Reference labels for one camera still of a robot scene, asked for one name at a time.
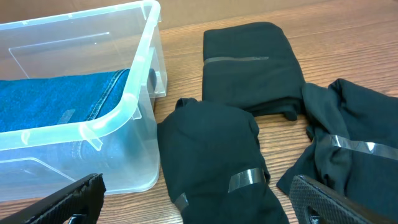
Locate black folded garment middle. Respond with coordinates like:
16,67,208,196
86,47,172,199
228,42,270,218
157,98,288,223

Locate black folded garment right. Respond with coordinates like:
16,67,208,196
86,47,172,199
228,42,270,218
277,79,397,220

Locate black folded garment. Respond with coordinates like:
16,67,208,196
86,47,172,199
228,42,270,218
157,98,288,223
202,22,305,121
277,79,397,220

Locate black folded garment top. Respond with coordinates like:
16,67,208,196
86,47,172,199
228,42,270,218
202,22,305,121

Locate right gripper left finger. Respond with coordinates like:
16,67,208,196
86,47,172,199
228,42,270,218
1,174,106,224

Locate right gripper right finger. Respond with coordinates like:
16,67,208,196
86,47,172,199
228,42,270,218
289,175,395,224

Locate blue denim jeans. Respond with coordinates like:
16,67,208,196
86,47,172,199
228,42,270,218
1,69,157,163

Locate clear plastic storage bin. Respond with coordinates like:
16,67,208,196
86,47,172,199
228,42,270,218
1,1,167,201

